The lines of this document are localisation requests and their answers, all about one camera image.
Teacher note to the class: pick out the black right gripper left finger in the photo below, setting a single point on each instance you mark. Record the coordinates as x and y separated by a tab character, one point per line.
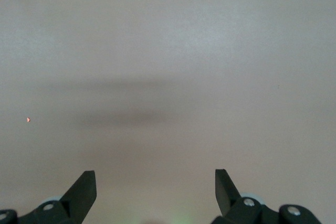
76	200

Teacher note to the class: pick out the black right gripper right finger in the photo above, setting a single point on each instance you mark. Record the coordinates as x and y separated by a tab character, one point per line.
231	203

